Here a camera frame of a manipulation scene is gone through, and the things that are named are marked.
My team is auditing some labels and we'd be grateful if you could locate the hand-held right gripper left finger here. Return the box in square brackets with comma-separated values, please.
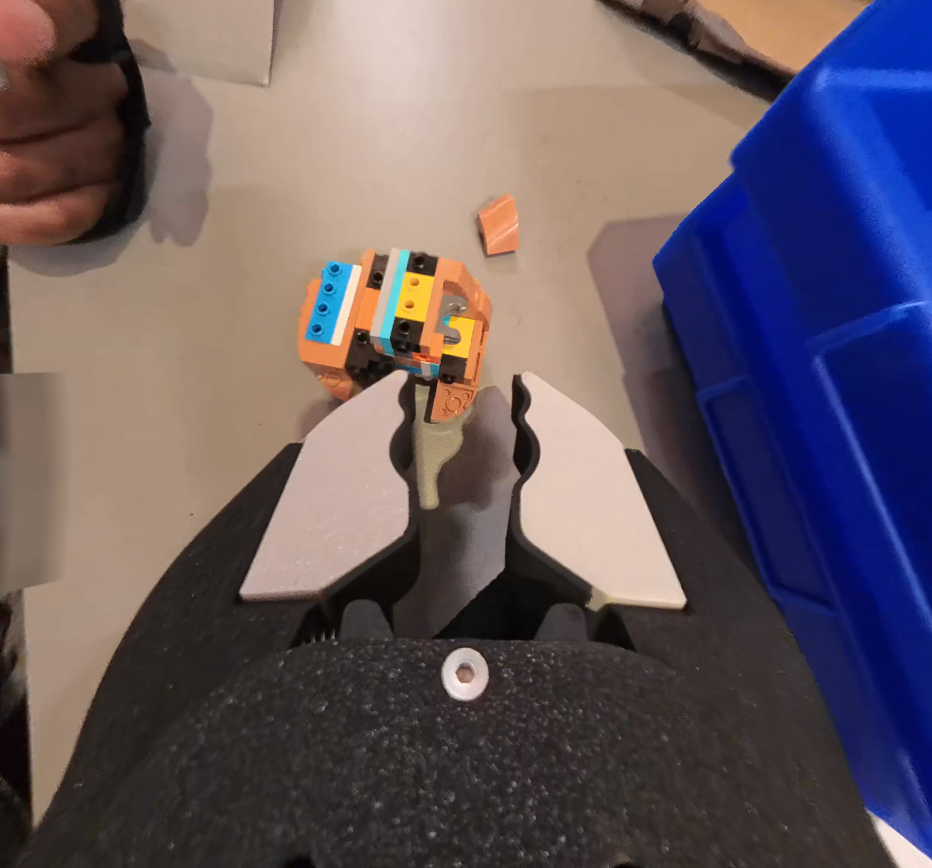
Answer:
[239, 371, 422, 603]

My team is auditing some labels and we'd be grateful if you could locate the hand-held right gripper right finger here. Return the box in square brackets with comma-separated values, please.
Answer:
[510, 372, 687, 610]

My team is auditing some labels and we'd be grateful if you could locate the colourful toy brick model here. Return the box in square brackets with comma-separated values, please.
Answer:
[297, 248, 495, 425]

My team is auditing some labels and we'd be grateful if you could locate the blue plastic bin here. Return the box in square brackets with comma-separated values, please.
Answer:
[651, 0, 932, 847]

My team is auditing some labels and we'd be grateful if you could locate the person's left hand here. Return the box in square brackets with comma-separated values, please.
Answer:
[0, 0, 131, 246]

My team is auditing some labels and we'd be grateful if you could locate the plain white paper bag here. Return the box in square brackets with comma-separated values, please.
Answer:
[91, 0, 278, 86]

